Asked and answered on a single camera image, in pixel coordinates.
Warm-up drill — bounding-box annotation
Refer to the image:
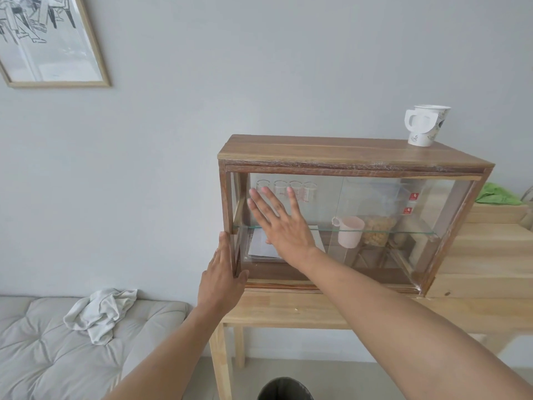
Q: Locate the person's left hand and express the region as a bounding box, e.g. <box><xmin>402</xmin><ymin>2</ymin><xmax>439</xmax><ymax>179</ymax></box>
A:
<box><xmin>197</xmin><ymin>232</ymin><xmax>250</xmax><ymax>315</ymax></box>

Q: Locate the person's right hand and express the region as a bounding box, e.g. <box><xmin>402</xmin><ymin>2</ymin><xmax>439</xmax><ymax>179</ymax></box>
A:
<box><xmin>248</xmin><ymin>187</ymin><xmax>318</xmax><ymax>263</ymax></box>

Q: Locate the glass sliding door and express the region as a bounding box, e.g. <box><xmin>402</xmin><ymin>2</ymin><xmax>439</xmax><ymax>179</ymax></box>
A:
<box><xmin>243</xmin><ymin>174</ymin><xmax>345</xmax><ymax>284</ymax></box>

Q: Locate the wooden glass display cabinet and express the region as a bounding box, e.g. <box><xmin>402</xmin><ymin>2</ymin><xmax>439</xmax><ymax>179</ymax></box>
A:
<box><xmin>217</xmin><ymin>134</ymin><xmax>495</xmax><ymax>297</ymax></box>

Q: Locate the person's left forearm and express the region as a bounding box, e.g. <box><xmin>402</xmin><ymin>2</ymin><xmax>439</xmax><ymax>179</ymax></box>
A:
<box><xmin>102</xmin><ymin>303</ymin><xmax>229</xmax><ymax>400</ymax></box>

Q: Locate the person's right forearm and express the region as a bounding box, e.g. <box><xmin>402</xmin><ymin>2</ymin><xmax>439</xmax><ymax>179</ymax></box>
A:
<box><xmin>296</xmin><ymin>247</ymin><xmax>533</xmax><ymax>400</ymax></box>

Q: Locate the stack of white papers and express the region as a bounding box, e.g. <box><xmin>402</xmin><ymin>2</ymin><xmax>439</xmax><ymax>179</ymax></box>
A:
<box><xmin>246</xmin><ymin>227</ymin><xmax>326</xmax><ymax>261</ymax></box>

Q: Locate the light wooden table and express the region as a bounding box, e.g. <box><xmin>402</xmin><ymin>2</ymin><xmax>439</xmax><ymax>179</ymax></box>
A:
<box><xmin>208</xmin><ymin>286</ymin><xmax>533</xmax><ymax>400</ymax></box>

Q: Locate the pink mug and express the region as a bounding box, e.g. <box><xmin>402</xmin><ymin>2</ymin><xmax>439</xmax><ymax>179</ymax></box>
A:
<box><xmin>331</xmin><ymin>216</ymin><xmax>366</xmax><ymax>249</ymax></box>

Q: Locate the clear plastic box red label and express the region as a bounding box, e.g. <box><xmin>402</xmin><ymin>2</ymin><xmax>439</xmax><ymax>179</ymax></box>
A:
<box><xmin>339</xmin><ymin>202</ymin><xmax>418</xmax><ymax>219</ymax></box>
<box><xmin>341</xmin><ymin>178</ymin><xmax>422</xmax><ymax>203</ymax></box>

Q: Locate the clear container of yellow snacks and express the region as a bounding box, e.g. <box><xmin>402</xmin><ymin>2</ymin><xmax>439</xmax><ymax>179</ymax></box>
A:
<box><xmin>360</xmin><ymin>216</ymin><xmax>399</xmax><ymax>248</ymax></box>

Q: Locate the black waste bin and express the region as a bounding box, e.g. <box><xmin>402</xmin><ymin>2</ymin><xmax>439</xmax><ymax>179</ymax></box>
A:
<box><xmin>257</xmin><ymin>377</ymin><xmax>315</xmax><ymax>400</ymax></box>

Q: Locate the white crumpled cloth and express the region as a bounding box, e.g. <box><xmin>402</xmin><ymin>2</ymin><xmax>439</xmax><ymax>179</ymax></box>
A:
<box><xmin>63</xmin><ymin>288</ymin><xmax>138</xmax><ymax>346</ymax></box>

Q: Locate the light wooden stepped shelf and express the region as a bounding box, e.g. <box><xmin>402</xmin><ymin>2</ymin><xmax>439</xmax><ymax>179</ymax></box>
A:
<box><xmin>424</xmin><ymin>199</ymin><xmax>533</xmax><ymax>299</ymax></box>

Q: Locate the green cloth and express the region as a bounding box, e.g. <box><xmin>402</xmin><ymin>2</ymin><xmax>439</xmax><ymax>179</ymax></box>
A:
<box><xmin>475</xmin><ymin>182</ymin><xmax>525</xmax><ymax>206</ymax></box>

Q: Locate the grey tufted mattress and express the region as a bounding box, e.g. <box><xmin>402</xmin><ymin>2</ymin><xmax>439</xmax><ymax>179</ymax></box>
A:
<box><xmin>0</xmin><ymin>296</ymin><xmax>193</xmax><ymax>400</ymax></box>

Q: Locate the wood framed line drawing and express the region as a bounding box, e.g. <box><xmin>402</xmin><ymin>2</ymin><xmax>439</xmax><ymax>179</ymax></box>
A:
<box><xmin>0</xmin><ymin>0</ymin><xmax>112</xmax><ymax>89</ymax></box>

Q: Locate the white paper cup with handle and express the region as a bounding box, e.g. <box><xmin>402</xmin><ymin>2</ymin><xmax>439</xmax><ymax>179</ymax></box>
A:
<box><xmin>405</xmin><ymin>105</ymin><xmax>451</xmax><ymax>148</ymax></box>

